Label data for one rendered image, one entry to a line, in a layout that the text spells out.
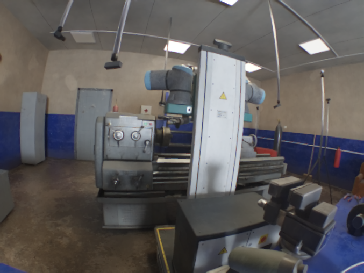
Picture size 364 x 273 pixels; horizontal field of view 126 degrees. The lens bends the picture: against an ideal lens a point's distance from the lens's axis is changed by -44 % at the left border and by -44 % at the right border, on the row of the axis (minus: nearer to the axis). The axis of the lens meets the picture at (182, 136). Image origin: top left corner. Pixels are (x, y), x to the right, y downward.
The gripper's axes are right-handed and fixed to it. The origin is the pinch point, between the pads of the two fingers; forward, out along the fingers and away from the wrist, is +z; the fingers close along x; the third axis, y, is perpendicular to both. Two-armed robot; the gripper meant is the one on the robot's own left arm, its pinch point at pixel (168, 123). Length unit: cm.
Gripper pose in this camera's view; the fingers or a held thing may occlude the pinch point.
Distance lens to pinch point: 200.5
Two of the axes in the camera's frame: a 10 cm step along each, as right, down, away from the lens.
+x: 6.5, 4.0, -6.5
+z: -7.5, 1.7, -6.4
